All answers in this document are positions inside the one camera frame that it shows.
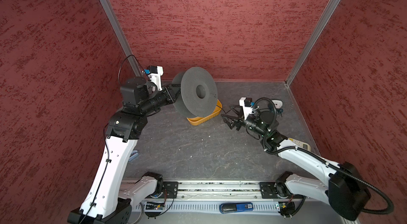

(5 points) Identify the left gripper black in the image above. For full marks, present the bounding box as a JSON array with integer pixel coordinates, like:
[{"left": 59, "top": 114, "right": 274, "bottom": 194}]
[{"left": 140, "top": 83, "right": 183, "bottom": 115}]

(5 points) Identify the grey cable spool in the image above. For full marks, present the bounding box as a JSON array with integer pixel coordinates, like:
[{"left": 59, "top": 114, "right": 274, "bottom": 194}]
[{"left": 172, "top": 67, "right": 218, "bottom": 118}]

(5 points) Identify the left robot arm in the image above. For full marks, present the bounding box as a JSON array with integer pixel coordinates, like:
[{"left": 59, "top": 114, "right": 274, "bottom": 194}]
[{"left": 67, "top": 77, "right": 181, "bottom": 224}]

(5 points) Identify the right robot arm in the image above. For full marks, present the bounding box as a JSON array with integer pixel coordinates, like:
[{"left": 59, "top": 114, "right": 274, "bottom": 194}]
[{"left": 222, "top": 111, "right": 371, "bottom": 221}]

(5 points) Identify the yellow plastic tray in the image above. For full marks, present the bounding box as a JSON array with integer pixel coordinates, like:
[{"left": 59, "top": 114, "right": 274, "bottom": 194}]
[{"left": 187, "top": 100, "right": 223, "bottom": 126}]

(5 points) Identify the teal kitchen scale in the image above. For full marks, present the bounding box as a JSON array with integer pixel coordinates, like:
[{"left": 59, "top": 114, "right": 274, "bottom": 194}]
[{"left": 272, "top": 100, "right": 284, "bottom": 116}]

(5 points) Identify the small blue object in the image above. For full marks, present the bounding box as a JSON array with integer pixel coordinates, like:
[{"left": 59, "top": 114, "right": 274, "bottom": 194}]
[{"left": 129, "top": 150, "right": 139, "bottom": 161}]

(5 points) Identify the beige calculator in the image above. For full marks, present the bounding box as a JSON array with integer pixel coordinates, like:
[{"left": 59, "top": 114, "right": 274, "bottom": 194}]
[{"left": 288, "top": 138, "right": 312, "bottom": 151}]

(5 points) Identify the blue black handheld device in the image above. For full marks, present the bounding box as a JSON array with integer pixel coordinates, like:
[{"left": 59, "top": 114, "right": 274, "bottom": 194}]
[{"left": 219, "top": 202, "right": 254, "bottom": 214}]

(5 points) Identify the left corner aluminium profile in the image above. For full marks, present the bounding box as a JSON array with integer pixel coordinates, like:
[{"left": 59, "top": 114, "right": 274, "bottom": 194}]
[{"left": 84, "top": 0, "right": 145, "bottom": 86}]

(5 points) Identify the corner aluminium profile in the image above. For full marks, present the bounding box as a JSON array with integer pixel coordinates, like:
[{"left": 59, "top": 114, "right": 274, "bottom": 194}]
[
  {"left": 84, "top": 0, "right": 145, "bottom": 86},
  {"left": 285, "top": 0, "right": 341, "bottom": 88}
]

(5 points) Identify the black corrugated conduit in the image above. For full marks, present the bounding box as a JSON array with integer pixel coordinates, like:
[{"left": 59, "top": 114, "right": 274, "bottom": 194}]
[{"left": 240, "top": 97, "right": 394, "bottom": 221}]

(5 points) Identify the right corner aluminium profile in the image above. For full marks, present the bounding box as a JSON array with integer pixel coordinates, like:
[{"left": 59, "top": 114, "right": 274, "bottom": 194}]
[{"left": 285, "top": 0, "right": 341, "bottom": 88}]

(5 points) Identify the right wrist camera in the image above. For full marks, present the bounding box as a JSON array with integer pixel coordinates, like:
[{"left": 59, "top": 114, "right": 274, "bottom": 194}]
[{"left": 239, "top": 97, "right": 254, "bottom": 120}]

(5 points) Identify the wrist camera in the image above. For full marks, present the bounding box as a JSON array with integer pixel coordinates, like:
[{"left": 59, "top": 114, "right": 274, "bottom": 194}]
[
  {"left": 144, "top": 66, "right": 164, "bottom": 91},
  {"left": 239, "top": 97, "right": 254, "bottom": 120}
]

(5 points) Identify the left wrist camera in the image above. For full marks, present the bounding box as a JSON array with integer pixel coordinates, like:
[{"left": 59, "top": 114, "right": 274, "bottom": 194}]
[{"left": 144, "top": 66, "right": 164, "bottom": 91}]

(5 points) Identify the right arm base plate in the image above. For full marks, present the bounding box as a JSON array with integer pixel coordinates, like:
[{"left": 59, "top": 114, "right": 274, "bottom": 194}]
[{"left": 259, "top": 182, "right": 303, "bottom": 201}]

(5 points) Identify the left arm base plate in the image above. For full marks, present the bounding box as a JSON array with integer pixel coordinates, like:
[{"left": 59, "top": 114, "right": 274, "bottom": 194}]
[{"left": 163, "top": 181, "right": 179, "bottom": 199}]

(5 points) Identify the aluminium rail frame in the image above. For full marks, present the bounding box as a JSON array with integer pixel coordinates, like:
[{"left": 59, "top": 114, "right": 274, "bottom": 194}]
[{"left": 90, "top": 179, "right": 349, "bottom": 202}]

